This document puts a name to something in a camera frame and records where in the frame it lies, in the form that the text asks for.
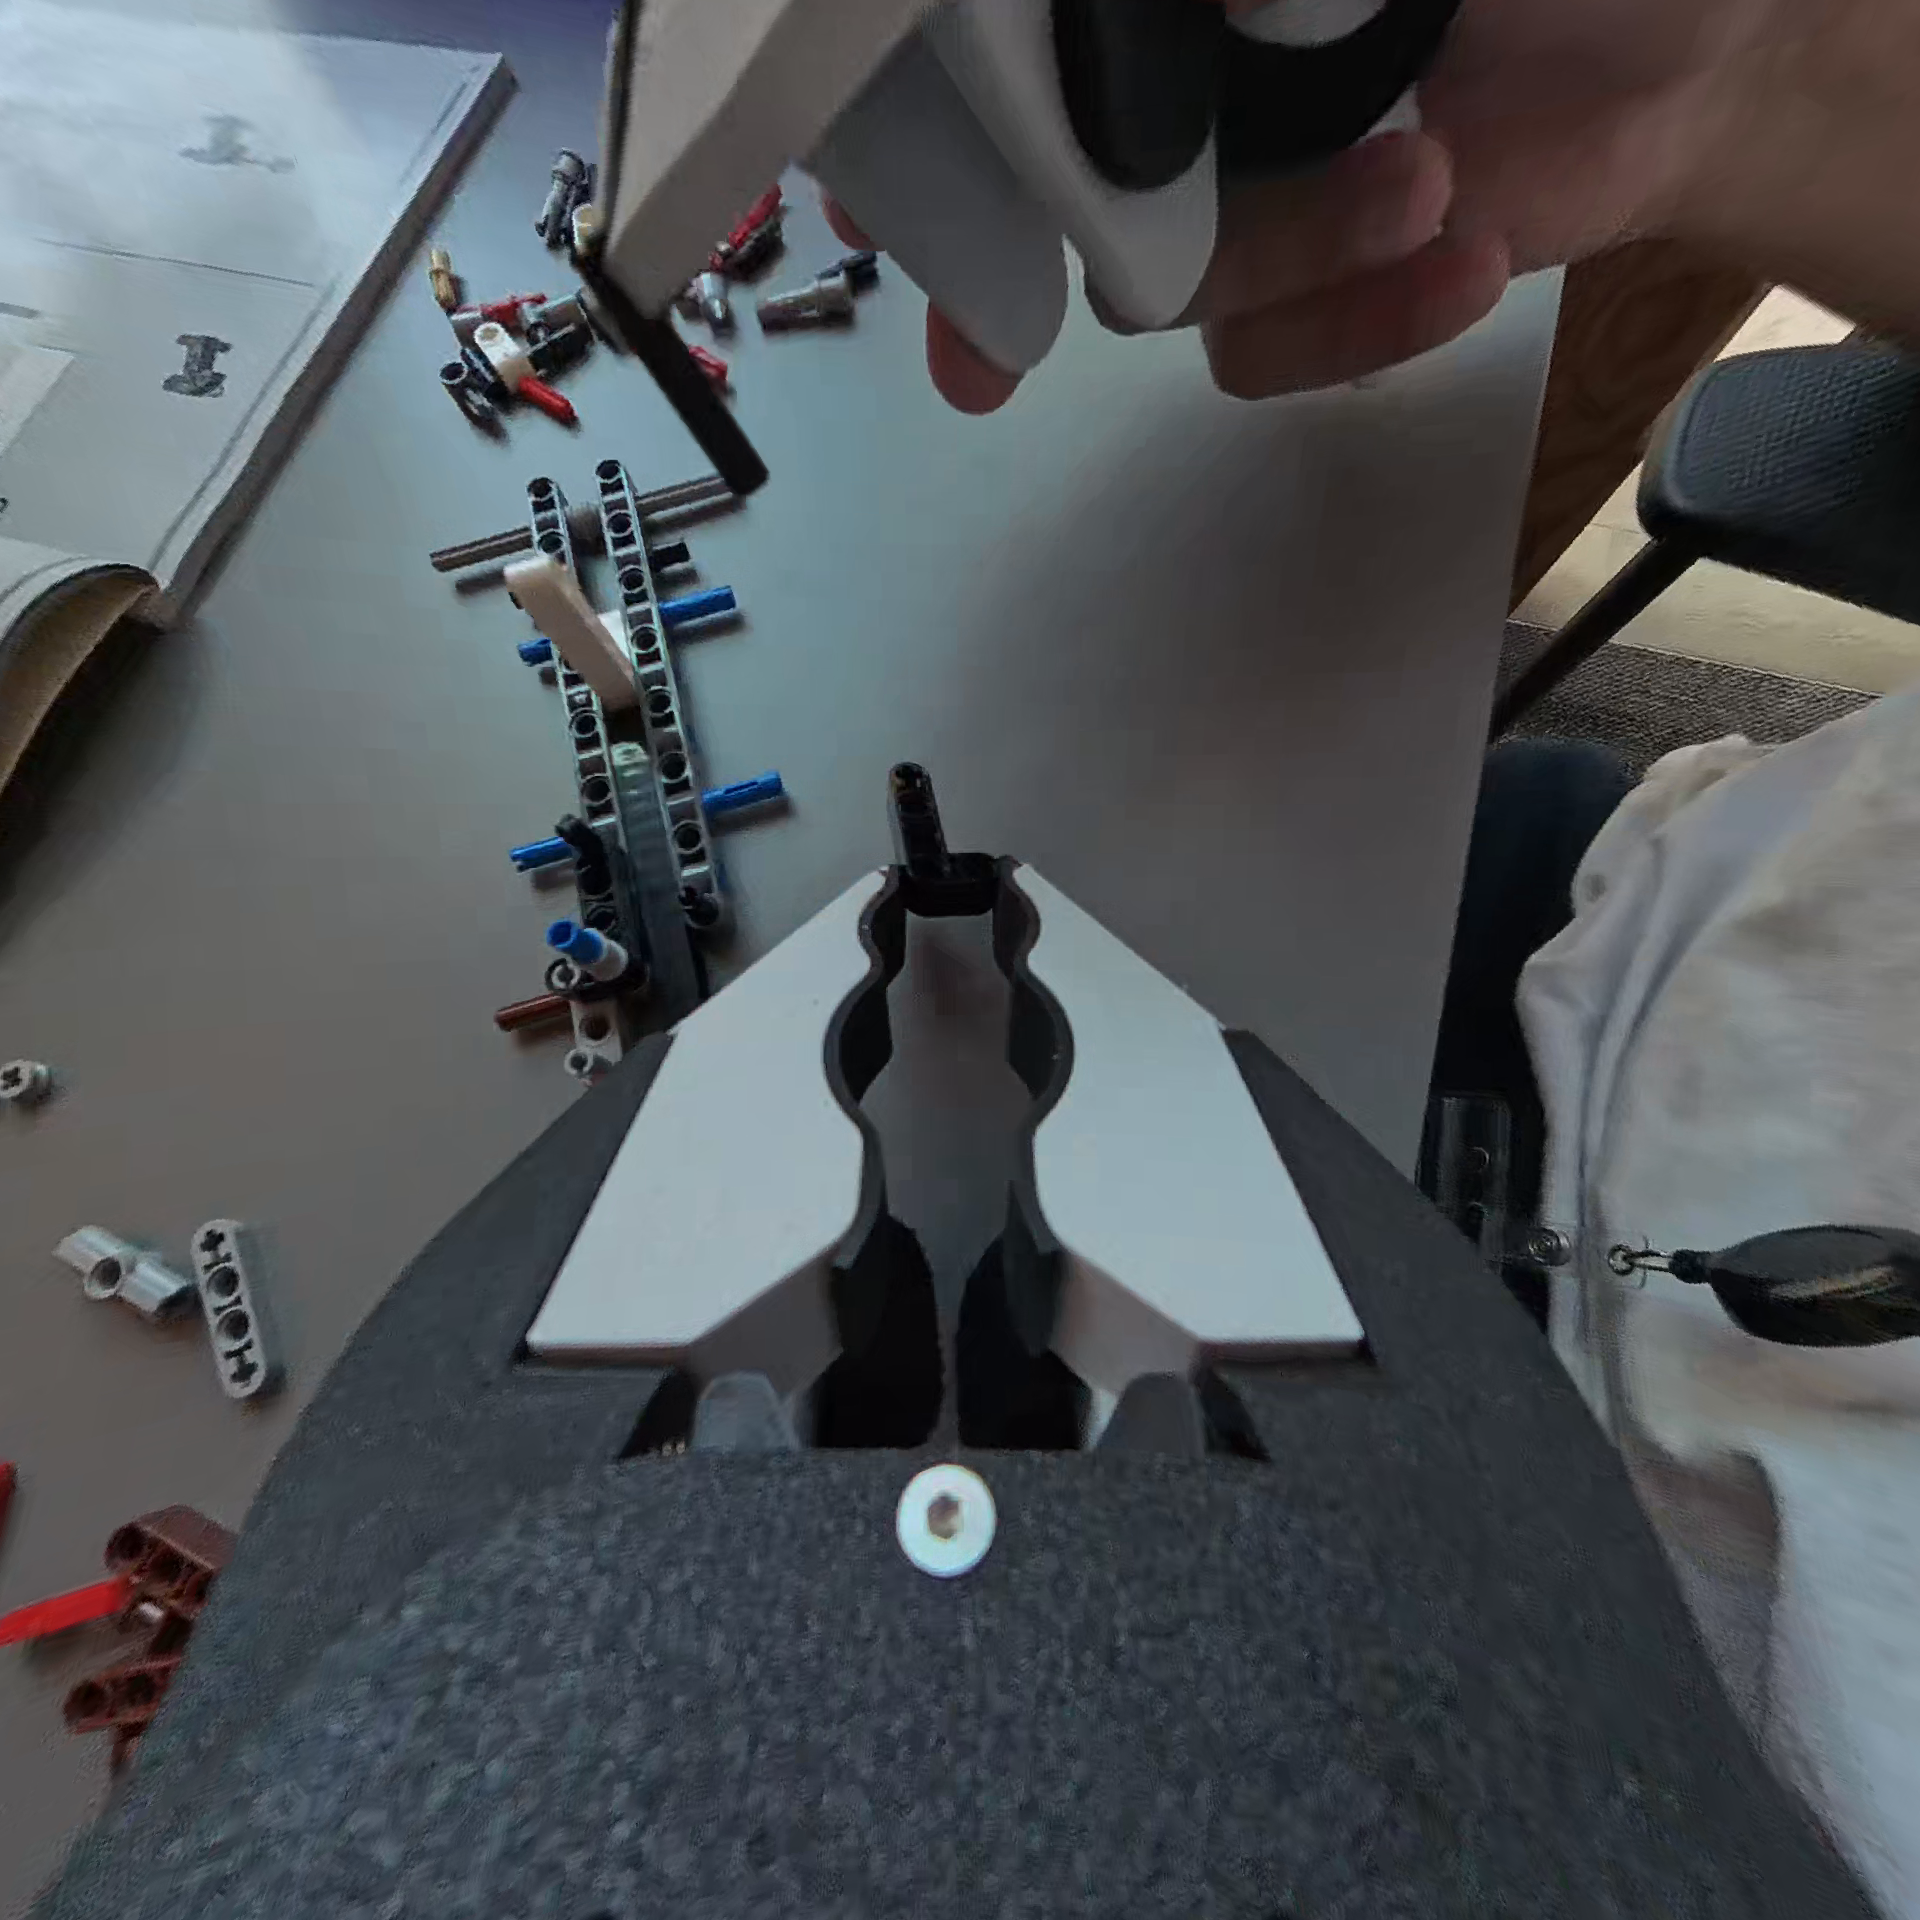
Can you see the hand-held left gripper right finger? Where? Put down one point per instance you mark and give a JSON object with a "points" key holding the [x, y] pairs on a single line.
{"points": [[1187, 1169]]}

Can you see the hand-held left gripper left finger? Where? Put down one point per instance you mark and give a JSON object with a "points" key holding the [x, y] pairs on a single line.
{"points": [[705, 1169]]}

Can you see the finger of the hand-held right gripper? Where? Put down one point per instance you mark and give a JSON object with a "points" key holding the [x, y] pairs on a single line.
{"points": [[723, 117]]}

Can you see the black lego axle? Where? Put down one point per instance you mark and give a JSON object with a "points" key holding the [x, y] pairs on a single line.
{"points": [[699, 396]]}

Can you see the pile of small lego pins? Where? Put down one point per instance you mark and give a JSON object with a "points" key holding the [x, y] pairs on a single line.
{"points": [[519, 340]]}

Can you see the short black lego beam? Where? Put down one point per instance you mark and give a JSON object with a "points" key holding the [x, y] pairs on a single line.
{"points": [[921, 816]]}

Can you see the grey lego beam assembly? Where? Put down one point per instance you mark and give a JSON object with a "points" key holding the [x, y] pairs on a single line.
{"points": [[635, 704]]}

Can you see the grey thin lego liftarm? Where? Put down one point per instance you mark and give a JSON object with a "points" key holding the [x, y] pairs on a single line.
{"points": [[237, 1306]]}

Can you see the lego instruction booklet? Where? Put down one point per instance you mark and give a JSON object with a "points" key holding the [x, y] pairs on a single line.
{"points": [[197, 269]]}

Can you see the light grey lego connector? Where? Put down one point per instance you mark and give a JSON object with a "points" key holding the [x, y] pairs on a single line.
{"points": [[127, 1274]]}

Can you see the brown lego liftarm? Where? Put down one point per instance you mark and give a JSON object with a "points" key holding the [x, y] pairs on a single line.
{"points": [[139, 1689], [175, 1562]]}

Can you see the small grey lego bush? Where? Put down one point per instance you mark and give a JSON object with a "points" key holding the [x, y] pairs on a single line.
{"points": [[24, 1079]]}

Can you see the red lego axle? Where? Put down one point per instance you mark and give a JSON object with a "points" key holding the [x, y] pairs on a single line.
{"points": [[59, 1612]]}

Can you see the person's right hand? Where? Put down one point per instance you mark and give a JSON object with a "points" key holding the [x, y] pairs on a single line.
{"points": [[1620, 138]]}

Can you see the clear badge holder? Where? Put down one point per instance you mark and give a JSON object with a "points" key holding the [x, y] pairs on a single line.
{"points": [[1488, 1184]]}

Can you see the person's dark pants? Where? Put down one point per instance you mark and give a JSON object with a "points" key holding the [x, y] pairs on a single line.
{"points": [[1533, 902]]}

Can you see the wooden side panel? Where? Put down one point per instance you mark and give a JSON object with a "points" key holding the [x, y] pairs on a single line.
{"points": [[1629, 405]]}

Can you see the white shirt person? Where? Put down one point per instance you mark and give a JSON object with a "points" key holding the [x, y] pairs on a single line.
{"points": [[1743, 1047]]}

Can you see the black badge reel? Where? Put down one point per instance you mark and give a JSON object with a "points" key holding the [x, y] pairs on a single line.
{"points": [[1816, 1284]]}

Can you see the black office chair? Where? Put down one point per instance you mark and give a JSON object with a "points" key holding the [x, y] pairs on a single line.
{"points": [[1786, 465]]}

